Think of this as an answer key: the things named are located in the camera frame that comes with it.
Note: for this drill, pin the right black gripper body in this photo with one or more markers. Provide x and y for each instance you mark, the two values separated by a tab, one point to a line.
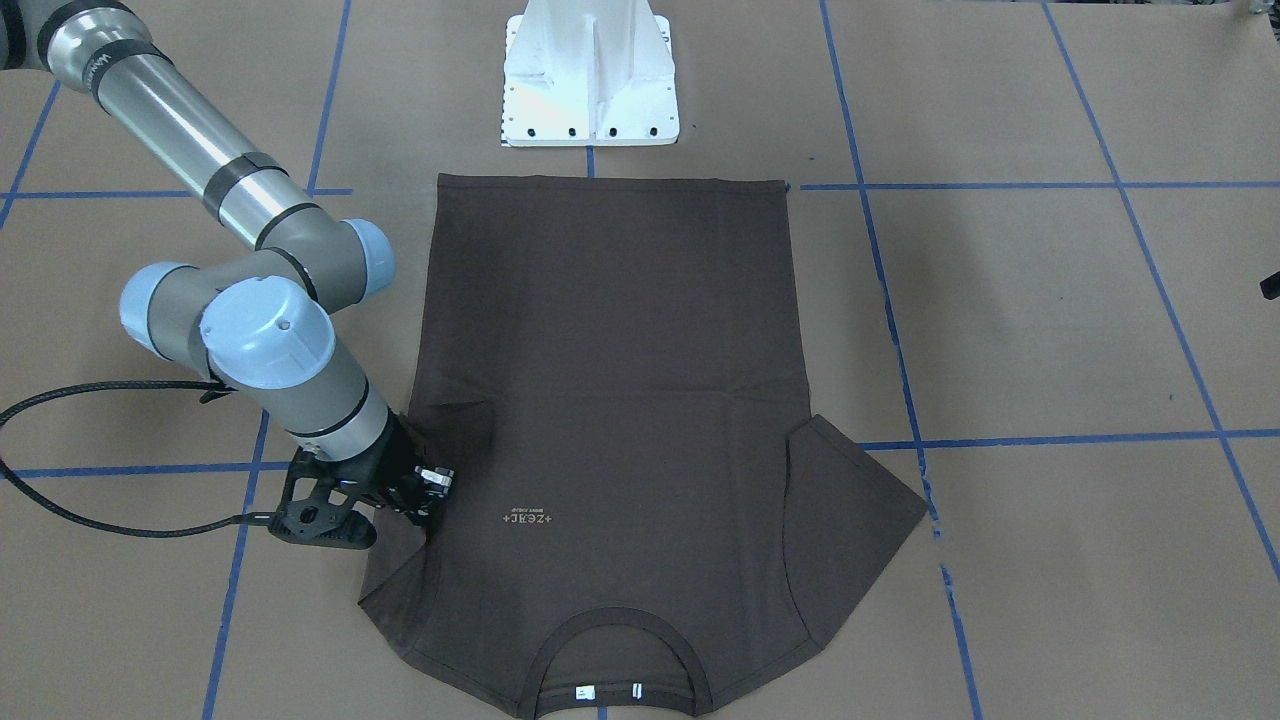
399	463

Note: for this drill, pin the dark brown t-shirt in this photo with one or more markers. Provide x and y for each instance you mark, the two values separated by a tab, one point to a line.
645	509

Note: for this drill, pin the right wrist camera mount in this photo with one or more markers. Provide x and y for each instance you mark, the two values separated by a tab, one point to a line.
318	504

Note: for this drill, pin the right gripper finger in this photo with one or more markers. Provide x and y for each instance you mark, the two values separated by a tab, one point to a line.
435	490

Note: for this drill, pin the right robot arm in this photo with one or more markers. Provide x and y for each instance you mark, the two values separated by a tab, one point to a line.
261	324

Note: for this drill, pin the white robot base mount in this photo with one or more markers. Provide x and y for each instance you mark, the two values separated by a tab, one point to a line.
589	73

